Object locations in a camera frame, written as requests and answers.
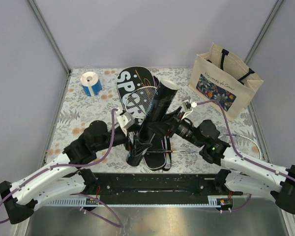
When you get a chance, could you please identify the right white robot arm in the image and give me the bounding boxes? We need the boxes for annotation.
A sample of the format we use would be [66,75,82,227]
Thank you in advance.
[147,112,295,215]

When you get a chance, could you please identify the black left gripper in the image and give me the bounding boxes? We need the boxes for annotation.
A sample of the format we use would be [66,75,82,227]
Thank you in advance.
[94,123,152,156]

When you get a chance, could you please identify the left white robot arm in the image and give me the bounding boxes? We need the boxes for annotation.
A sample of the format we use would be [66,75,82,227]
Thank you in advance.
[0,120,140,225]

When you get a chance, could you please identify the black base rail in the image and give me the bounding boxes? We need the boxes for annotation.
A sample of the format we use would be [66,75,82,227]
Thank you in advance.
[82,173,230,205]

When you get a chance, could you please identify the clear tube lid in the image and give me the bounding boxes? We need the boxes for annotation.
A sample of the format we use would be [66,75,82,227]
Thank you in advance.
[160,79,178,90]

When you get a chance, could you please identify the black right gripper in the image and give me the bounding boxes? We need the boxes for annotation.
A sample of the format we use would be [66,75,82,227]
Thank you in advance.
[146,106,204,148]

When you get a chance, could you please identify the black handled badminton racket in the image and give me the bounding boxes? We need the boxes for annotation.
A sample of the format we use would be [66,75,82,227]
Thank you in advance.
[145,134,261,159]

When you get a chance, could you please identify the black teal shuttlecock tube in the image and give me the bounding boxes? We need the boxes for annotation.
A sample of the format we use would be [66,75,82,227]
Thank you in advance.
[127,82,178,166]

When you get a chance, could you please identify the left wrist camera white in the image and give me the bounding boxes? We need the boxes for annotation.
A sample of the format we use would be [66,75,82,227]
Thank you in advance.
[116,110,135,129]

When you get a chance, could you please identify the blue white tape roll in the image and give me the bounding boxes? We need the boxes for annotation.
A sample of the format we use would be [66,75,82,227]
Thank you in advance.
[80,71,102,96]

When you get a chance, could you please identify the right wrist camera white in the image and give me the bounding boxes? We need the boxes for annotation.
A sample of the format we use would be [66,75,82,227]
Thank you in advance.
[181,96,197,119]

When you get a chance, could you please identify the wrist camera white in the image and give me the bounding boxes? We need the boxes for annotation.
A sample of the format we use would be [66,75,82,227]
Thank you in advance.
[181,96,197,119]
[116,110,135,129]

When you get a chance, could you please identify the floral patterned table cloth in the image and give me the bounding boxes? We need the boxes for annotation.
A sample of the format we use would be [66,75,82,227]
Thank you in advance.
[45,68,263,174]

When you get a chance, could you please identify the black racket cover bag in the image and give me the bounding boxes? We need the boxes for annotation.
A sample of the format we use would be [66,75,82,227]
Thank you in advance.
[116,66,172,171]

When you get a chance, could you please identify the white badminton racket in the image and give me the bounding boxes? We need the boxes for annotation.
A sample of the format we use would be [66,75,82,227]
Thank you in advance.
[124,86,157,118]

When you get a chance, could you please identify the beige floral tote bag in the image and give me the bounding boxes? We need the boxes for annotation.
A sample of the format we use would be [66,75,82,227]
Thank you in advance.
[188,43,264,121]

